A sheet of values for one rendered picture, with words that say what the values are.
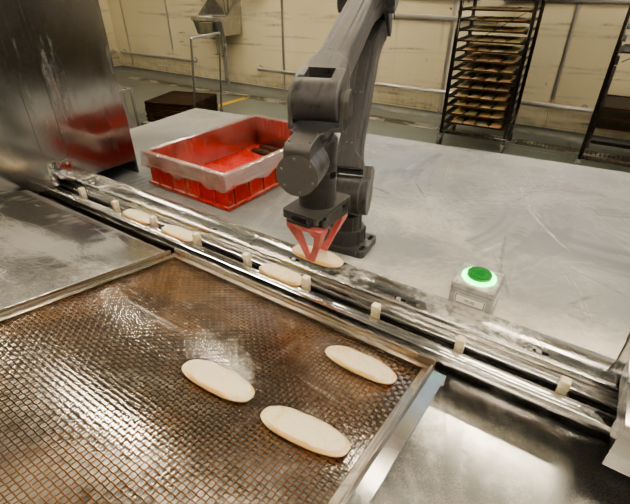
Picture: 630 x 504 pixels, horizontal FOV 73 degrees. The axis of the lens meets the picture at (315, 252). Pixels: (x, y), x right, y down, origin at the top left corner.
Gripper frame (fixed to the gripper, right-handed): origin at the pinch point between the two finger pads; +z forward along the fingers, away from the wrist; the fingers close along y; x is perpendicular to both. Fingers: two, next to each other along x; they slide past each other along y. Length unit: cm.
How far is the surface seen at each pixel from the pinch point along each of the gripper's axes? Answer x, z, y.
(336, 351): -13.6, 2.4, -15.9
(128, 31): 668, 32, 441
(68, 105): 80, -12, 7
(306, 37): 307, 20, 441
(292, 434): -17.0, 0.0, -30.2
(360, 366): -17.5, 2.2, -16.6
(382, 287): -10.1, 6.9, 5.6
